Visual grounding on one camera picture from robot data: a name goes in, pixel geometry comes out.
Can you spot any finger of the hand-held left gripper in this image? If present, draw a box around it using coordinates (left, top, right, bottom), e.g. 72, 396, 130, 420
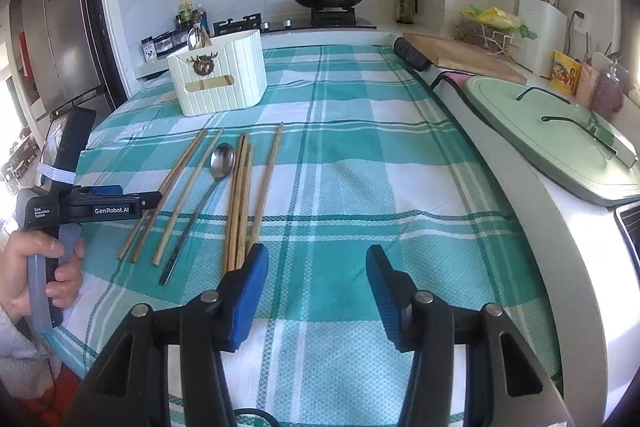
75, 185, 125, 198
135, 191, 164, 210

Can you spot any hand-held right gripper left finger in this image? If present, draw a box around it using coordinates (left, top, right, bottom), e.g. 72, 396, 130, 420
62, 243, 271, 427

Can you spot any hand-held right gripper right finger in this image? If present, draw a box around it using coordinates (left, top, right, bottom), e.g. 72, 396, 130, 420
365, 245, 576, 427

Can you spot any bundle of wooden chopsticks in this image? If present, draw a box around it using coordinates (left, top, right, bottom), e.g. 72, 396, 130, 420
117, 122, 285, 273

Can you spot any cream ribbed utensil box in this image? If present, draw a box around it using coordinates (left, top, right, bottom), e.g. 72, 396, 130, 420
166, 29, 268, 118

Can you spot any person's left forearm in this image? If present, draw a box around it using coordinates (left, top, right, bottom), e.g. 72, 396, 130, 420
0, 304, 63, 390

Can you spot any person's left hand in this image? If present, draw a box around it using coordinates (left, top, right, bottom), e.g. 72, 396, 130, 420
0, 231, 87, 324

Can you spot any teal checked tablecloth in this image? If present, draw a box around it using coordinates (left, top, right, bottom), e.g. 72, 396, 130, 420
47, 43, 563, 427

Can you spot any grey refrigerator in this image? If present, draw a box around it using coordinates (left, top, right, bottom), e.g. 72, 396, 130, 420
10, 0, 126, 118

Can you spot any black burner grate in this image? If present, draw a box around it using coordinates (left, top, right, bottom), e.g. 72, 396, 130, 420
213, 13, 262, 36
311, 6, 357, 28

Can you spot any green sink cover board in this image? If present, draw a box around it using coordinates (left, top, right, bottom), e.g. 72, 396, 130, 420
460, 76, 640, 206

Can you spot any black glass gas stove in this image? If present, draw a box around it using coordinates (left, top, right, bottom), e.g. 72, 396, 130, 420
212, 7, 378, 38

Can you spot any black roll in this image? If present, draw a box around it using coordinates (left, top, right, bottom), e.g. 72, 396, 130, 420
393, 38, 433, 72

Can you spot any wooden cutting board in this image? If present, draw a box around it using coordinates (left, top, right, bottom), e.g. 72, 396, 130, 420
402, 33, 528, 85

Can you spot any yellow packet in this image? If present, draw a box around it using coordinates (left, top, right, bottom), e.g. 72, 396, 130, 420
551, 50, 583, 95

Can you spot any yellow plastic bag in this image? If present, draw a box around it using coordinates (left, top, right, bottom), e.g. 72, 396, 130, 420
461, 6, 523, 30

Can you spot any white knife block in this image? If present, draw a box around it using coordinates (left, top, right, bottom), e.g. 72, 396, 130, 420
515, 0, 568, 78

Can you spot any wire basket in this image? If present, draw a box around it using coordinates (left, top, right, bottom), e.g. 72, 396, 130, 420
455, 17, 521, 58

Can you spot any glass jar with handle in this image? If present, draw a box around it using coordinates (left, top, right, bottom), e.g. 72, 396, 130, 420
396, 0, 418, 25

